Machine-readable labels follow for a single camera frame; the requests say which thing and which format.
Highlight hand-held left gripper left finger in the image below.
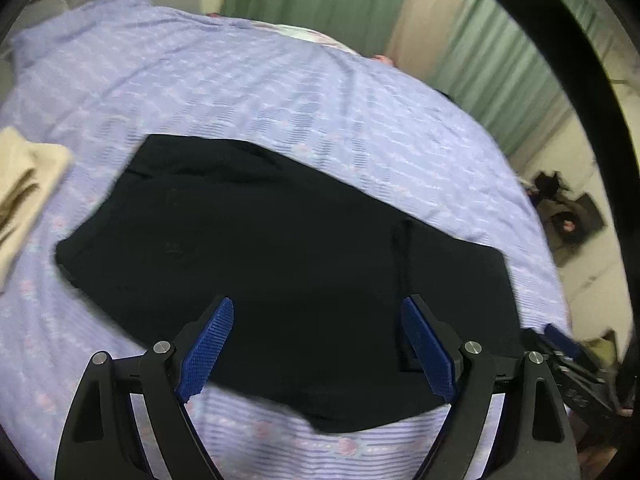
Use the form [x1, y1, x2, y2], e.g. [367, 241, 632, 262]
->
[54, 295, 235, 480]

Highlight black pants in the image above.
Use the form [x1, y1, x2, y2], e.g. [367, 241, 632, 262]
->
[54, 133, 524, 434]

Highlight black curved cable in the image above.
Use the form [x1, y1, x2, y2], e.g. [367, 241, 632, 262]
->
[450, 0, 640, 361]

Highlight folded beige cloth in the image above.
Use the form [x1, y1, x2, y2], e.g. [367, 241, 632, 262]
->
[0, 126, 75, 294]

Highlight beige sheer curtain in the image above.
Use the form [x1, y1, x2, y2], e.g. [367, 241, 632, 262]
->
[384, 0, 477, 77]

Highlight bed with purple sheet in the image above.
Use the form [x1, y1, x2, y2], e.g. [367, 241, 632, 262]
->
[0, 0, 574, 480]

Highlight white cloth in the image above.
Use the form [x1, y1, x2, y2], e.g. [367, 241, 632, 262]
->
[279, 25, 362, 54]

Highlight black folding chair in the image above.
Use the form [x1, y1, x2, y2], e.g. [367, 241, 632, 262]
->
[529, 170, 607, 247]

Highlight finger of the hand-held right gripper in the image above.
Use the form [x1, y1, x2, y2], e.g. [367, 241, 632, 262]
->
[520, 324, 584, 367]

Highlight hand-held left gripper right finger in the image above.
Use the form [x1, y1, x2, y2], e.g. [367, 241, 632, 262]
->
[400, 294, 583, 480]

